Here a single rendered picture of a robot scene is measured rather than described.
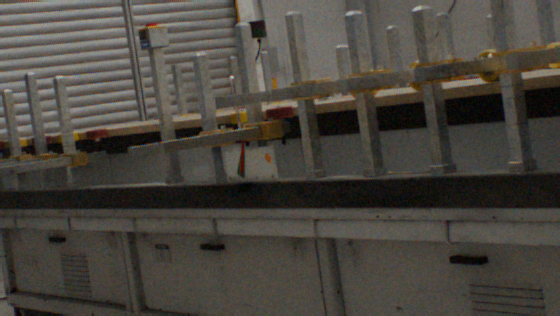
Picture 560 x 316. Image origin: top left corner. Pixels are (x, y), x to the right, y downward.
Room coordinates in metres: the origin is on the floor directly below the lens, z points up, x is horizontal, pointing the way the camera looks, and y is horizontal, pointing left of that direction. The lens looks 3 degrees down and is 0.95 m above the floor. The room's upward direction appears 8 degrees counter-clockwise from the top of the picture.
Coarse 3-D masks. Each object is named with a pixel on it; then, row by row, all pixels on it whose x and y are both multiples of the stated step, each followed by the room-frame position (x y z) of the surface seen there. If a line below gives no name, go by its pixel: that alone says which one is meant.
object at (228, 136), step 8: (248, 128) 3.28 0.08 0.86; (256, 128) 3.28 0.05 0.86; (288, 128) 3.34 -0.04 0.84; (200, 136) 3.17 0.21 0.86; (208, 136) 3.18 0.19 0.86; (216, 136) 3.20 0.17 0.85; (224, 136) 3.21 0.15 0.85; (232, 136) 3.23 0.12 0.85; (240, 136) 3.24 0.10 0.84; (248, 136) 3.26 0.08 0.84; (256, 136) 3.28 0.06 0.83; (160, 144) 3.11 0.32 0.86; (168, 144) 3.10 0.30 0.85; (176, 144) 3.12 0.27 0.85; (184, 144) 3.13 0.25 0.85; (192, 144) 3.15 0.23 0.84; (200, 144) 3.16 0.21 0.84; (208, 144) 3.18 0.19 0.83; (160, 152) 3.11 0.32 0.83
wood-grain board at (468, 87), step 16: (464, 80) 3.79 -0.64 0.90; (480, 80) 3.32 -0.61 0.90; (528, 80) 2.68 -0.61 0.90; (544, 80) 2.65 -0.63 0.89; (384, 96) 3.10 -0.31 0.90; (400, 96) 3.04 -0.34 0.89; (416, 96) 2.99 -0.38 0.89; (448, 96) 2.90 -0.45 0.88; (464, 96) 2.86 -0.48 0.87; (224, 112) 4.50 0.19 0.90; (320, 112) 3.33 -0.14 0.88; (112, 128) 4.41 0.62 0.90; (128, 128) 4.26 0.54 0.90; (144, 128) 4.17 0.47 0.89; (176, 128) 3.99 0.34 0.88
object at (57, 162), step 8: (96, 152) 4.36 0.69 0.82; (104, 152) 4.38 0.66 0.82; (48, 160) 4.24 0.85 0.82; (56, 160) 4.26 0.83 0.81; (64, 160) 4.28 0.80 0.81; (88, 160) 4.34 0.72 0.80; (0, 168) 4.13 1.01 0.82; (8, 168) 4.15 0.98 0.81; (16, 168) 4.17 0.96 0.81; (24, 168) 4.19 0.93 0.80; (32, 168) 4.20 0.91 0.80; (40, 168) 4.22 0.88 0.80; (0, 176) 4.13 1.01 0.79
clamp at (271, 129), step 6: (276, 120) 3.28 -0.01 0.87; (246, 126) 3.35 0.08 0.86; (252, 126) 3.32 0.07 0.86; (258, 126) 3.30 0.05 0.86; (264, 126) 3.27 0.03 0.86; (270, 126) 3.27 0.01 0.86; (276, 126) 3.28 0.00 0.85; (264, 132) 3.28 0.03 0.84; (270, 132) 3.26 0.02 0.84; (276, 132) 3.28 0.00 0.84; (252, 138) 3.33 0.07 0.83; (258, 138) 3.30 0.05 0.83; (264, 138) 3.28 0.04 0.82; (270, 138) 3.26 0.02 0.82
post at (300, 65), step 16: (288, 16) 3.13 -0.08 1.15; (288, 32) 3.14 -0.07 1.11; (304, 32) 3.14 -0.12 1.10; (304, 48) 3.14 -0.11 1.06; (304, 64) 3.13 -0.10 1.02; (304, 80) 3.13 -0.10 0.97; (304, 112) 3.13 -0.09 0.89; (304, 128) 3.13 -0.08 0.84; (304, 144) 3.14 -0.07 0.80; (320, 160) 3.14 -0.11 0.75
